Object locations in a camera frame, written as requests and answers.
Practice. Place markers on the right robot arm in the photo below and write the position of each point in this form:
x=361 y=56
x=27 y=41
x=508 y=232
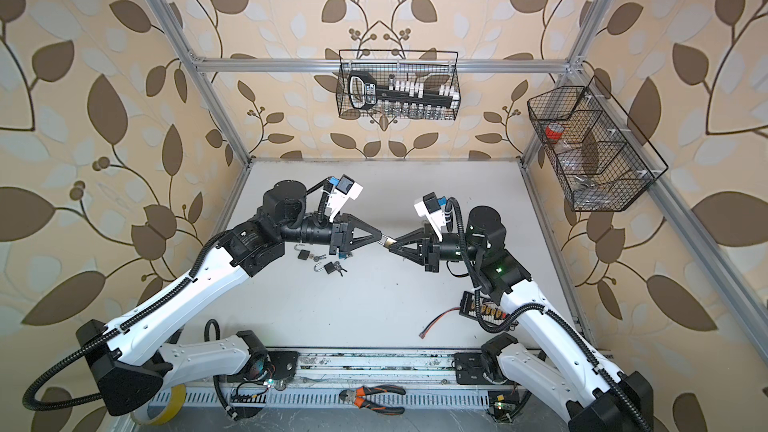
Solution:
x=534 y=346

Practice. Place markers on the yellow tape roll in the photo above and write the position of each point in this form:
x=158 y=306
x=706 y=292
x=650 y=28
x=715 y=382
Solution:
x=176 y=399

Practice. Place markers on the red cap bottle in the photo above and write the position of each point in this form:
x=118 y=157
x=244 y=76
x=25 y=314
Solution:
x=553 y=132

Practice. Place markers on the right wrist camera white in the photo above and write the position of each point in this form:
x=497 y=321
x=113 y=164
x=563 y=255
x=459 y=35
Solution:
x=435 y=210

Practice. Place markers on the black connector board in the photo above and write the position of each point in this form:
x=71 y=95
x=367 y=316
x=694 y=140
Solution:
x=489 y=310

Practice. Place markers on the black wire basket back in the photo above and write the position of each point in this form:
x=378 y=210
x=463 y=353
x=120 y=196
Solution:
x=432 y=66

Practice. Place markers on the black wire basket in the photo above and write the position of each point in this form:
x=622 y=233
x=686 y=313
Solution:
x=432 y=66
x=604 y=161

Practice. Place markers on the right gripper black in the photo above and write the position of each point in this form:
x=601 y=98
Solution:
x=416 y=255

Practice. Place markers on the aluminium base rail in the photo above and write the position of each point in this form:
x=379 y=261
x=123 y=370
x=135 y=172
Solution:
x=432 y=378

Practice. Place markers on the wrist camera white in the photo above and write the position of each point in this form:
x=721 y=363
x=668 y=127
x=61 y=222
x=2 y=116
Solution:
x=336 y=192
x=435 y=210

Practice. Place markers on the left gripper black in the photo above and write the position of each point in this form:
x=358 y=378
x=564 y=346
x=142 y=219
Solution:
x=339 y=234

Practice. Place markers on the brass padlock with key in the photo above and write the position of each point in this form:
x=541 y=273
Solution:
x=386 y=241

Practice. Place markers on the socket set black holder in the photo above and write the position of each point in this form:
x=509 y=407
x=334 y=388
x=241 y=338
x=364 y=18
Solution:
x=365 y=93

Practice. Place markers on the black wire basket right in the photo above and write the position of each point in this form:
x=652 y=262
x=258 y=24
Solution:
x=604 y=161

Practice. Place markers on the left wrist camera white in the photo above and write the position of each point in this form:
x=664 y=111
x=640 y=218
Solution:
x=336 y=192

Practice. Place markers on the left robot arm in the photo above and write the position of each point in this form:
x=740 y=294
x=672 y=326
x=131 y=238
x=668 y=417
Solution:
x=131 y=358

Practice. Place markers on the black padlock with keys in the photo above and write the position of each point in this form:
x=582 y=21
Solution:
x=330 y=267

